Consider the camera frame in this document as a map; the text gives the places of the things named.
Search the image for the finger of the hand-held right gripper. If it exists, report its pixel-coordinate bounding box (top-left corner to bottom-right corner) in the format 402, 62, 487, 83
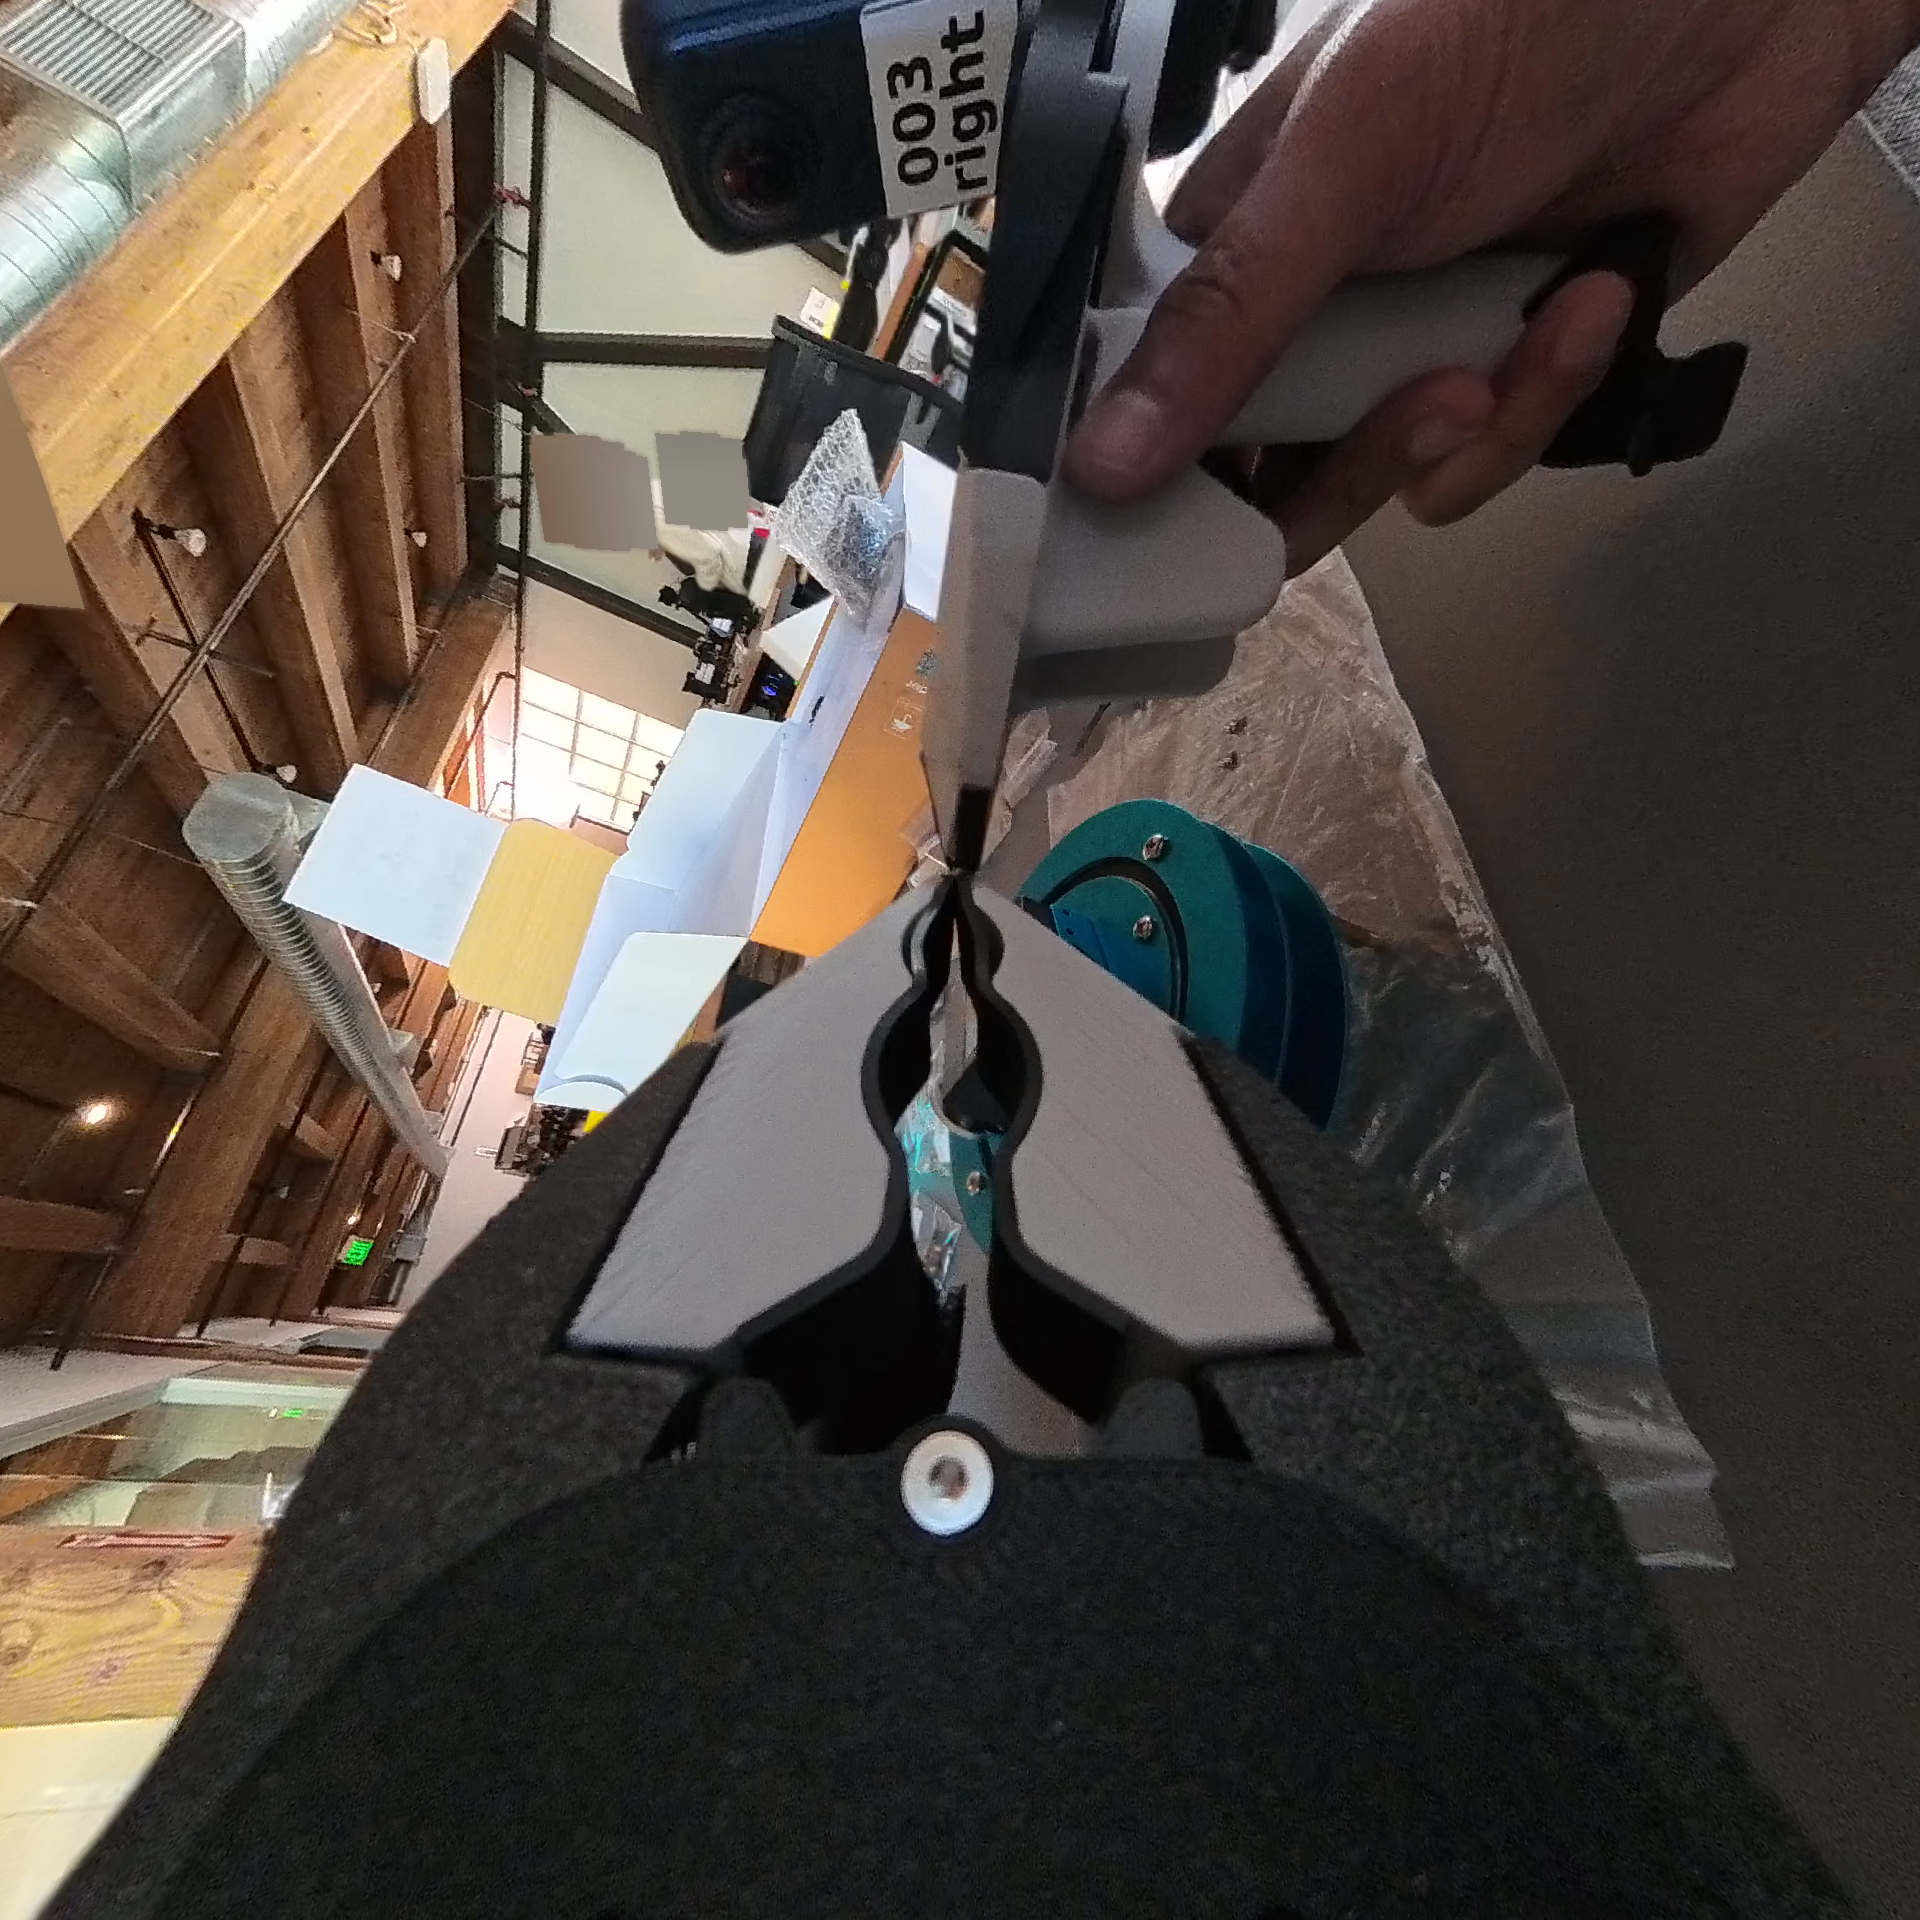
918, 464, 1054, 880

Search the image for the orange cardboard box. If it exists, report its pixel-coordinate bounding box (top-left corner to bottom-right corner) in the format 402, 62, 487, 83
529, 441, 963, 1115

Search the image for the large clear plastic bag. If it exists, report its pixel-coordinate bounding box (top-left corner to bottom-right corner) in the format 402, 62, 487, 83
1003, 559, 1733, 1574

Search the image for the silver ventilation duct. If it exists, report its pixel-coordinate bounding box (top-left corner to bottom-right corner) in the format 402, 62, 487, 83
184, 778, 451, 1183
0, 0, 389, 338

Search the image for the clear screw packet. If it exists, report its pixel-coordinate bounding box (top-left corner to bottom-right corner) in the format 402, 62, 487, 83
896, 856, 993, 1305

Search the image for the bubble wrap bundle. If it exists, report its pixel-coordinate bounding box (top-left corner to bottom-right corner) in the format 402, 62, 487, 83
769, 405, 898, 614

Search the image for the dark grey desk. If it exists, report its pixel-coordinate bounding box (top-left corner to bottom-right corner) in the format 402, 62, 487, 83
1321, 120, 1920, 1920

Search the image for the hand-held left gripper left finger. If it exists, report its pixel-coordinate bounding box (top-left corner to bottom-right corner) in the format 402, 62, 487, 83
568, 880, 963, 1359

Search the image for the person's right hand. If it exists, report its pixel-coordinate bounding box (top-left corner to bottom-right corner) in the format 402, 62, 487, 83
1064, 0, 1920, 584

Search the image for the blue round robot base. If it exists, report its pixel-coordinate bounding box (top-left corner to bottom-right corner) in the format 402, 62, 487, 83
896, 802, 1350, 1299

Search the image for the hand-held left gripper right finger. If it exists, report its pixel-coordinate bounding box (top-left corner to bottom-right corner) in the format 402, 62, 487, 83
959, 887, 1335, 1366

